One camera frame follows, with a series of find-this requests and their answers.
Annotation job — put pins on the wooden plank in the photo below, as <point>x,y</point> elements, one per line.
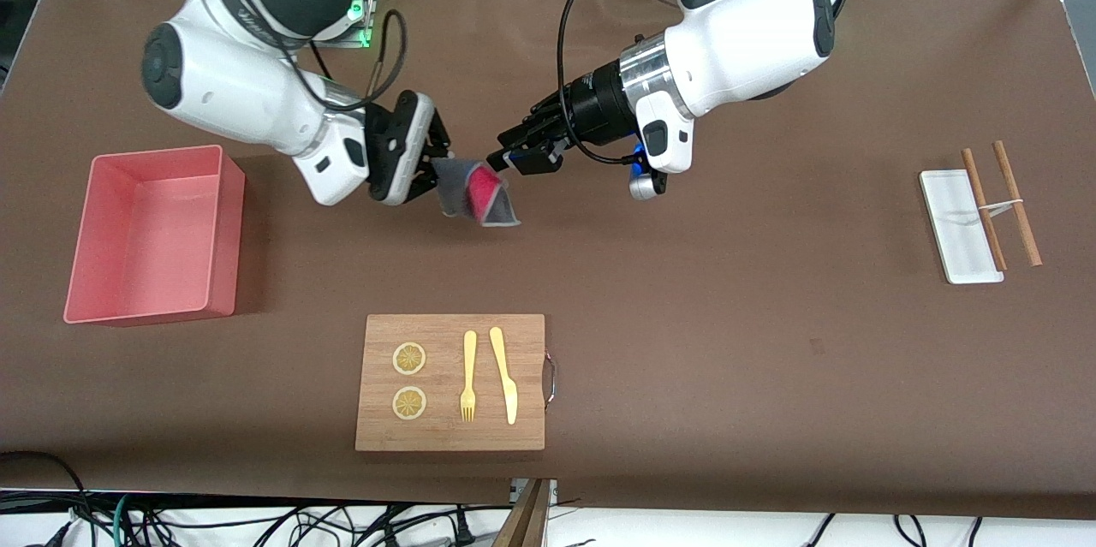
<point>524,526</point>

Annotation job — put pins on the white rectangular tray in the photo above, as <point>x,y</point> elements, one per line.
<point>955,230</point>

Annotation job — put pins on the metal bracket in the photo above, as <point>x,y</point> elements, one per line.
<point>552,491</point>

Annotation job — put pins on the white band round chopsticks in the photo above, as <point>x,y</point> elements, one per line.
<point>1002,205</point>

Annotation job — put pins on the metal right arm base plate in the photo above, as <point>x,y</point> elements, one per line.
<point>368,38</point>

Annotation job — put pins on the grey and red cloth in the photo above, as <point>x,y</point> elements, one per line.
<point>454,187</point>

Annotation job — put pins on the wooden cutting board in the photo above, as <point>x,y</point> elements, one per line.
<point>445,436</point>

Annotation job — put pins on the brown wooden chopstick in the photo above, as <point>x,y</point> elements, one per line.
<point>983,209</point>
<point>1017,203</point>

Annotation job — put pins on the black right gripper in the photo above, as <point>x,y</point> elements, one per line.
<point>437,139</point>

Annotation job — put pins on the yellow plastic knife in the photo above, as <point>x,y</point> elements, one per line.
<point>505,376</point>

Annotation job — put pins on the pink plastic bin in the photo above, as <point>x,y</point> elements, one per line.
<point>145,230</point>

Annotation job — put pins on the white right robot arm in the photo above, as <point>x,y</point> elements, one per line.
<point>231,93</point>

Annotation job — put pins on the yellow plastic fork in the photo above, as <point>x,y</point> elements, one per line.
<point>469,359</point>

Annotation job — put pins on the yellow lemon slice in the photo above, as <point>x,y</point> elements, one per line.
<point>409,404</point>
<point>409,359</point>

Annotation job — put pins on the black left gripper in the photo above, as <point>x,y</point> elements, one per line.
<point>592,109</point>

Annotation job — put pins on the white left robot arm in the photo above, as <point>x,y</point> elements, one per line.
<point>745,25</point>

